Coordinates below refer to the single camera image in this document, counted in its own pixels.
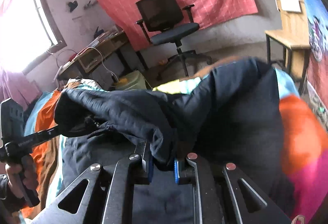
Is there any dark navy padded jacket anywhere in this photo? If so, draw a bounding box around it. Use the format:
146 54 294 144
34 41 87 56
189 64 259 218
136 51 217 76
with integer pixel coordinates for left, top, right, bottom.
55 58 295 223

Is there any person's left hand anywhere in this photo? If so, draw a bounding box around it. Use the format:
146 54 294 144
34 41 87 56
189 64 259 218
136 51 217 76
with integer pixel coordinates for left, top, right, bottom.
5 155 38 198

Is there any pink window curtain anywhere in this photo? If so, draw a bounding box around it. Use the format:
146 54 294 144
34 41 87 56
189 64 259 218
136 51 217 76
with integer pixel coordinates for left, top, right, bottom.
0 68 42 110

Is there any colour block bed sheet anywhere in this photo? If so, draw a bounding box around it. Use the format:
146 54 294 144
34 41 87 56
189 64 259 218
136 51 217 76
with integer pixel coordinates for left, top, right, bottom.
35 57 327 220

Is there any wooden desk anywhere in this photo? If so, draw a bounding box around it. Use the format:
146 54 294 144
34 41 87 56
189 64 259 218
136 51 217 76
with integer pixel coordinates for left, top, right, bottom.
55 32 137 80

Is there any green plastic bucket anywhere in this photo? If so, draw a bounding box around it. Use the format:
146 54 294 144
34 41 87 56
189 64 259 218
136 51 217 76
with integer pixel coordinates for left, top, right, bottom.
114 70 152 90

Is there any wooden chair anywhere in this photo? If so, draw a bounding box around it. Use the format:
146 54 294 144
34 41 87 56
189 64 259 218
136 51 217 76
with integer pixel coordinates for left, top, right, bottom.
265 0 311 94

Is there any black office chair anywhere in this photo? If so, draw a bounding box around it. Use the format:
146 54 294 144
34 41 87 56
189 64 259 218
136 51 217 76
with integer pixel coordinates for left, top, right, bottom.
136 0 212 80

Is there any white paper on chair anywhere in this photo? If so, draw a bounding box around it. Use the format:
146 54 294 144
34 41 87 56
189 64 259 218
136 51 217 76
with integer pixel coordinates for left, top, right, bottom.
280 0 301 13

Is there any blue bicycle print curtain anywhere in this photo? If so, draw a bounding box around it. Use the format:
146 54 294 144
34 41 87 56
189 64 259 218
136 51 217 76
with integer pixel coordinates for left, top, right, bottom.
304 0 327 128

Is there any white charging cable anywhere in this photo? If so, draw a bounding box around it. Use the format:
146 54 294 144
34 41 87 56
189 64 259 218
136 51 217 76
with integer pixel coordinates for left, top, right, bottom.
74 46 121 81

